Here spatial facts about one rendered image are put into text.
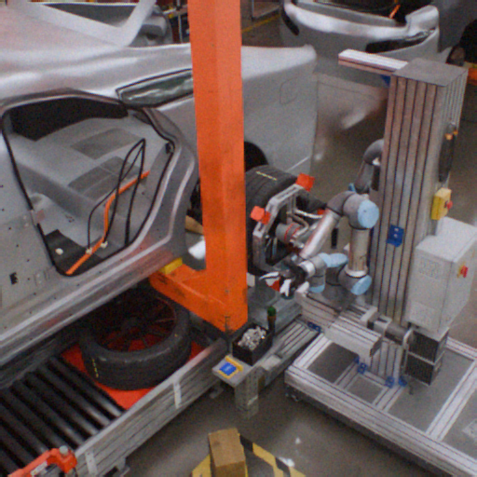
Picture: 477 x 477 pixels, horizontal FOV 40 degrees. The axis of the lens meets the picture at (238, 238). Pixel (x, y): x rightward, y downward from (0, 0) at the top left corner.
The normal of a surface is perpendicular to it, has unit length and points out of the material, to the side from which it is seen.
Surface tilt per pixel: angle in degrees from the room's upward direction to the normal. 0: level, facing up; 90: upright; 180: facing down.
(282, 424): 0
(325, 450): 0
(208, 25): 90
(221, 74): 90
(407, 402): 0
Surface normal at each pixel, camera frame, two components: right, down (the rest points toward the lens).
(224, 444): -0.03, -0.82
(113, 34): -0.52, -0.17
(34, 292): 0.74, 0.40
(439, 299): -0.62, 0.47
